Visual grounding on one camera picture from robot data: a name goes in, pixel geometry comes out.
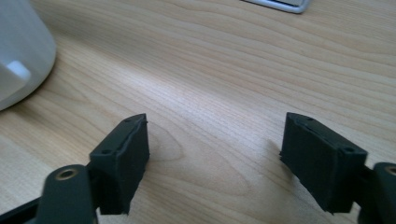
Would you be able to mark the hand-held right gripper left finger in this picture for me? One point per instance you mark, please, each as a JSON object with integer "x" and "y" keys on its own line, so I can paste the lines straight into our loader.
{"x": 124, "y": 161}

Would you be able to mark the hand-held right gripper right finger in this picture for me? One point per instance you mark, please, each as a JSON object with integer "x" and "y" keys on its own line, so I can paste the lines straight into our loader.
{"x": 320, "y": 161}

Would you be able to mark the white rounded container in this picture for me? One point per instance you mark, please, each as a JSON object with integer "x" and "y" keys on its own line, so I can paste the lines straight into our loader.
{"x": 21, "y": 46}

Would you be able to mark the grey flat device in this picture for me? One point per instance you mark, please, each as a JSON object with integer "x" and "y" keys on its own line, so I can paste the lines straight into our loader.
{"x": 281, "y": 4}

